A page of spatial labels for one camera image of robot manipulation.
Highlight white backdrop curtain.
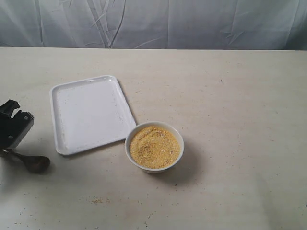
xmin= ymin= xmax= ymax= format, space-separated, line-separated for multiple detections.
xmin=0 ymin=0 xmax=307 ymax=50

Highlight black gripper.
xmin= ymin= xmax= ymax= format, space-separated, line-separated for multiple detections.
xmin=0 ymin=99 xmax=34 ymax=150

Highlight yellow grains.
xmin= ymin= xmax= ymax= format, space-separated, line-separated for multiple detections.
xmin=129 ymin=126 xmax=181 ymax=169

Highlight brown wooden spoon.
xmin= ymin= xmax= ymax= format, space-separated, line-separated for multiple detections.
xmin=2 ymin=149 xmax=51 ymax=174

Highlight white bowl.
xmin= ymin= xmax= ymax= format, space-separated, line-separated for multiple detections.
xmin=125 ymin=121 xmax=185 ymax=173

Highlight white plastic tray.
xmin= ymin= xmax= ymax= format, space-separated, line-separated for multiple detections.
xmin=50 ymin=75 xmax=136 ymax=156

